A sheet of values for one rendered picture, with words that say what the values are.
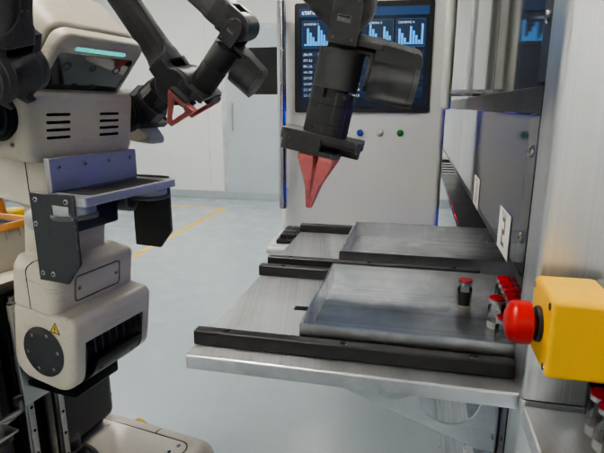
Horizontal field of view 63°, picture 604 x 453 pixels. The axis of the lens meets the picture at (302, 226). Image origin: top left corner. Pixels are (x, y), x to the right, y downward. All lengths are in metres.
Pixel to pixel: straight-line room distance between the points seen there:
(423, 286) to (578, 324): 0.45
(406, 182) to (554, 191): 1.05
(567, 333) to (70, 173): 0.82
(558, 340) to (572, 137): 0.19
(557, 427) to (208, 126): 6.25
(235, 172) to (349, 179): 5.03
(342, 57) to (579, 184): 0.29
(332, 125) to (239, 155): 5.88
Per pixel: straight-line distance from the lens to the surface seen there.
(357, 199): 1.56
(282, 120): 1.50
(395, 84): 0.62
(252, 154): 6.43
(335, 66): 0.62
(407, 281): 0.89
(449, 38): 1.30
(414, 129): 1.54
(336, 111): 0.62
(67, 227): 0.93
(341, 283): 0.89
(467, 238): 1.22
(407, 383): 0.61
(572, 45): 0.53
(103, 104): 1.07
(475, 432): 0.77
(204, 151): 6.68
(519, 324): 0.49
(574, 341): 0.48
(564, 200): 0.54
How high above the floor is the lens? 1.19
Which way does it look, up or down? 14 degrees down
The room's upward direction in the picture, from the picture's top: straight up
